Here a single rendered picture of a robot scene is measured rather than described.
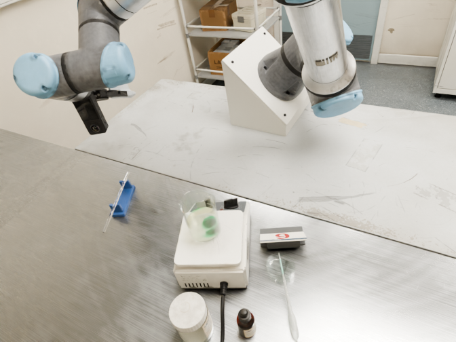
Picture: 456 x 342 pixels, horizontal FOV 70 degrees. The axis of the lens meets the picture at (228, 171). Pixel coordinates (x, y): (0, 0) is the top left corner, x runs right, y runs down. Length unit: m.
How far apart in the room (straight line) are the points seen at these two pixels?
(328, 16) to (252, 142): 0.46
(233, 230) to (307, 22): 0.37
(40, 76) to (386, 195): 0.73
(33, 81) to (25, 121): 1.33
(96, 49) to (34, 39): 1.36
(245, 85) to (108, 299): 0.61
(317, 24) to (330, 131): 0.44
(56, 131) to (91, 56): 1.47
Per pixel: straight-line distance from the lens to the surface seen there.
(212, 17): 2.76
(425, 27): 3.38
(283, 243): 0.66
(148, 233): 0.76
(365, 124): 1.00
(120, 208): 0.82
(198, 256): 0.58
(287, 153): 0.89
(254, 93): 0.91
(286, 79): 0.92
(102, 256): 0.77
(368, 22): 3.38
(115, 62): 0.63
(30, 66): 0.66
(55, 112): 2.07
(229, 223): 0.62
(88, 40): 0.67
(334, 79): 0.74
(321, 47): 0.63
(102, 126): 0.84
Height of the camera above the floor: 1.47
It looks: 42 degrees down
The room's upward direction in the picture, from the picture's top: 10 degrees counter-clockwise
